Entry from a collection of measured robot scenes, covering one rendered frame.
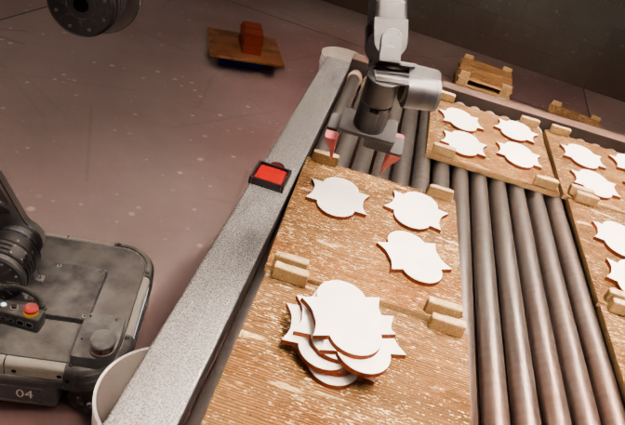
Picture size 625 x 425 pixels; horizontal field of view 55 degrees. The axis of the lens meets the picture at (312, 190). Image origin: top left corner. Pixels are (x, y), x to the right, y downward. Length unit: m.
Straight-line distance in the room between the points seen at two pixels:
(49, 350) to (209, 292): 0.87
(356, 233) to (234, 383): 0.44
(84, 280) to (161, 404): 1.14
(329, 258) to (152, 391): 0.40
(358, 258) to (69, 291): 1.05
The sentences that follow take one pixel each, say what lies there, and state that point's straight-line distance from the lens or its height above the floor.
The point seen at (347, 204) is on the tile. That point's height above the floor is 0.95.
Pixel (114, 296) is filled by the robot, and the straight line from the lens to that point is 1.92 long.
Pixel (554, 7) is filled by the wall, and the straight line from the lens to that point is 6.10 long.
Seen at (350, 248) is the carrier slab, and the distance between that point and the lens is 1.11.
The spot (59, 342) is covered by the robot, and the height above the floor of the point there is 0.24.
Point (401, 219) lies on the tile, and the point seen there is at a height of 0.95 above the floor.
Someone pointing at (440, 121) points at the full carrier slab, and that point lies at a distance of 1.76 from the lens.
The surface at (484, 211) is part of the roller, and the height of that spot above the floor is 0.92.
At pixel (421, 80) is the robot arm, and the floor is 1.26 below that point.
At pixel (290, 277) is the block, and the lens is 0.98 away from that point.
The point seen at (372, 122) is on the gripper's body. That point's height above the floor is 1.17.
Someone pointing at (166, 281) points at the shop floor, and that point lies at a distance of 2.33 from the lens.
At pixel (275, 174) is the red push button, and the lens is 1.27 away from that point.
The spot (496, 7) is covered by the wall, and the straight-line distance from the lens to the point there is 6.09.
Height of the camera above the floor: 1.59
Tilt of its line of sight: 32 degrees down
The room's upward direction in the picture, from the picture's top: 16 degrees clockwise
